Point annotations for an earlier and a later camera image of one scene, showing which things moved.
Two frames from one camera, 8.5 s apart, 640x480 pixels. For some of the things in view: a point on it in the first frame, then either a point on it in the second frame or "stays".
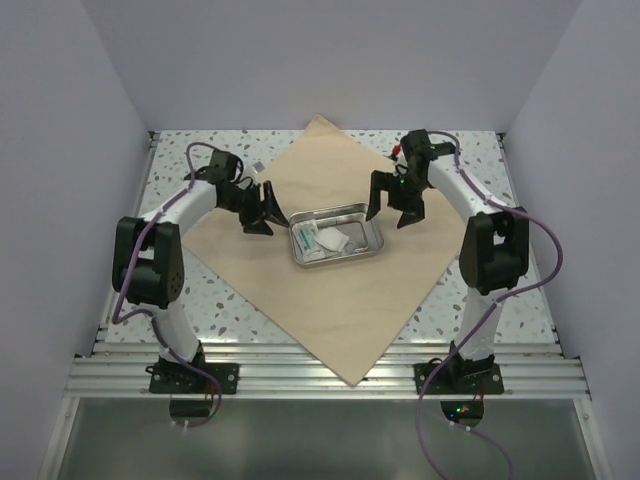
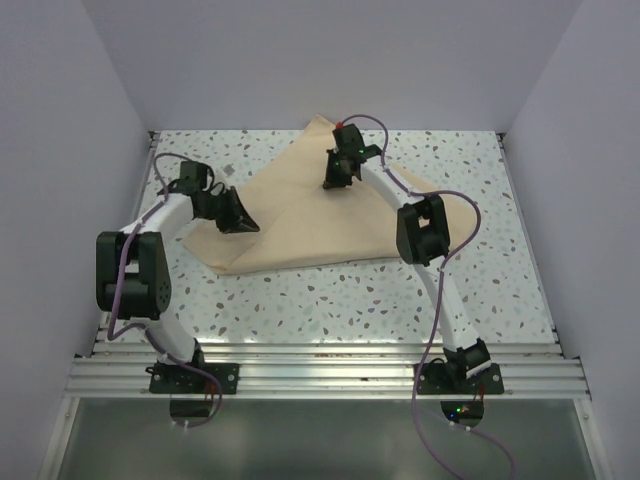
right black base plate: (460, 379) stays
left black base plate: (178, 378) stays
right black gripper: (413, 211) to (332, 181)
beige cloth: (312, 170) to (300, 221)
